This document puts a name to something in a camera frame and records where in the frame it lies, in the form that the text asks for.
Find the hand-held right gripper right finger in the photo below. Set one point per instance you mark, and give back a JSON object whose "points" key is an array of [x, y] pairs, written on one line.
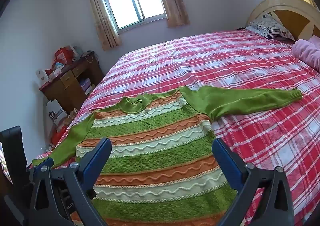
{"points": [[226, 163]]}

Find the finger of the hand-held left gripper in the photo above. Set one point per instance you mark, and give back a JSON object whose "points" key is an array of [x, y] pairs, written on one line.
{"points": [[37, 163]]}

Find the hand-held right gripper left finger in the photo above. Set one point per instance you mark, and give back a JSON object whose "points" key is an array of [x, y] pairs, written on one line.
{"points": [[96, 161]]}

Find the green striped knit sweater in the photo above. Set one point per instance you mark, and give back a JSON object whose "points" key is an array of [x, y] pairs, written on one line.
{"points": [[155, 126]]}

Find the red plastic bag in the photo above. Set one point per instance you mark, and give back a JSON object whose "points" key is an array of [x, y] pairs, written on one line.
{"points": [[58, 136]]}

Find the white cardboard box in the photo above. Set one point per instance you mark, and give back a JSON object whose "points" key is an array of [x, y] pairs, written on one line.
{"points": [[55, 113]]}

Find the brown wooden desk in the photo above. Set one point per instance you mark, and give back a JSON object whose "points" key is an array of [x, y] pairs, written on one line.
{"points": [[67, 85]]}

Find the bed with red plaid sheet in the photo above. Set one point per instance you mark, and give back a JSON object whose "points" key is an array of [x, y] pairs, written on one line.
{"points": [[200, 65]]}

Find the red bag on desk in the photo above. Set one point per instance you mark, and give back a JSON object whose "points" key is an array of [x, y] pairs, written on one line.
{"points": [[63, 54]]}

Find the pink blanket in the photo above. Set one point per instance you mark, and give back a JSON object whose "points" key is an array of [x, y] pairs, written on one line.
{"points": [[308, 52]]}

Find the floral striped pillow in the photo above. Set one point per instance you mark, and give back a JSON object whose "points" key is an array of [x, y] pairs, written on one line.
{"points": [[270, 25]]}

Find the cream wooden headboard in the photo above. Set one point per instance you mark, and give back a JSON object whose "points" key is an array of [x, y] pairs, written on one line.
{"points": [[295, 15]]}

